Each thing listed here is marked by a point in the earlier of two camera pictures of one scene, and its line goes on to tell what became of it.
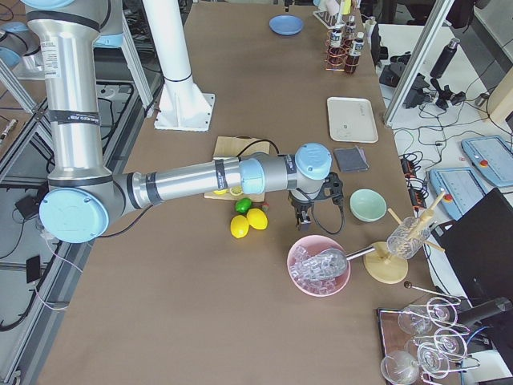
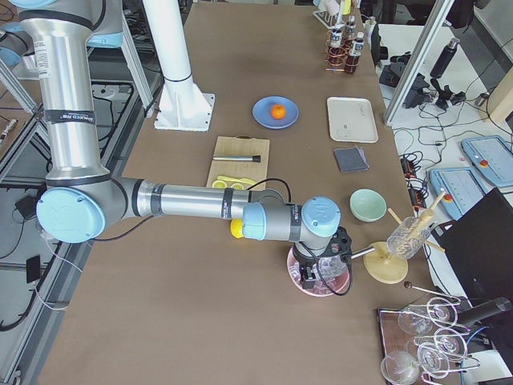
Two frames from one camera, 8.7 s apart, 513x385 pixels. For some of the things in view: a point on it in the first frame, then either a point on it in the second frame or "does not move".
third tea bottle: x=350 y=30 does not move
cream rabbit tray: x=352 y=119 does not move
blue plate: x=286 y=25 to x=262 y=112
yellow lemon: x=239 y=226 does not move
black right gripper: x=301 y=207 to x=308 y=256
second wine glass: x=432 y=360 does not move
